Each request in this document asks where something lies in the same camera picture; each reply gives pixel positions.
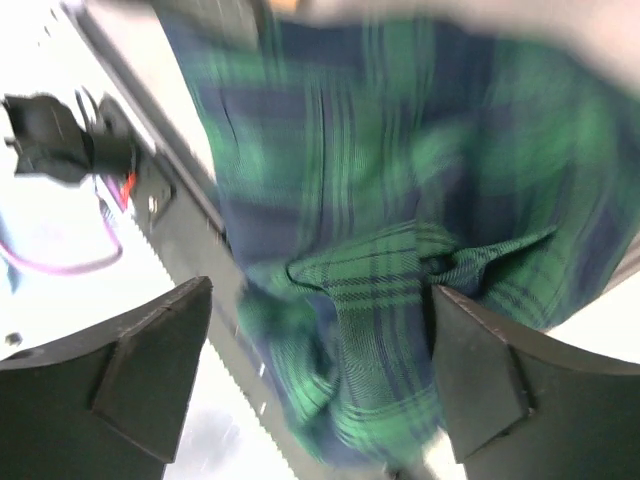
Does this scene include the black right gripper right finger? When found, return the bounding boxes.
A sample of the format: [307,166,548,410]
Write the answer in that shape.
[432,287,639,480]

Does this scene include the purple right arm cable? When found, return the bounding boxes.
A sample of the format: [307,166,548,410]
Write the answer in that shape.
[0,179,125,277]

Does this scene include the dark green plaid garment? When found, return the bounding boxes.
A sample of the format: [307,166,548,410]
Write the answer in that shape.
[160,15,639,467]

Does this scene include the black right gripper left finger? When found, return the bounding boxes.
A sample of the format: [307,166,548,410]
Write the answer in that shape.
[1,277,212,480]

